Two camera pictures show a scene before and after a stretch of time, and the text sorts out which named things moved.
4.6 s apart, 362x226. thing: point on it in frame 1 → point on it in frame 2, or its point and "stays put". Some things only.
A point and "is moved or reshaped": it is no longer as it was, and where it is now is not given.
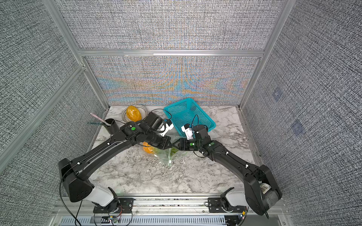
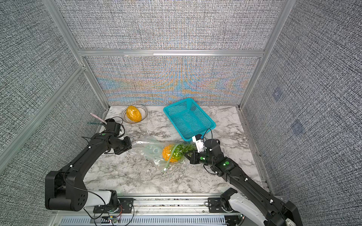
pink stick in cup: [103, 121] stays put
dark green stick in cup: [96, 123] stays put
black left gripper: [164, 144] → [128, 146]
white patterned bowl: [143, 110] stays put
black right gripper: [181, 143] → [194, 157]
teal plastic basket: [187, 111] stays put
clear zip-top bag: [166, 155] is moved or reshaped
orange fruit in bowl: [133, 114] stays put
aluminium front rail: [144, 204] stays put
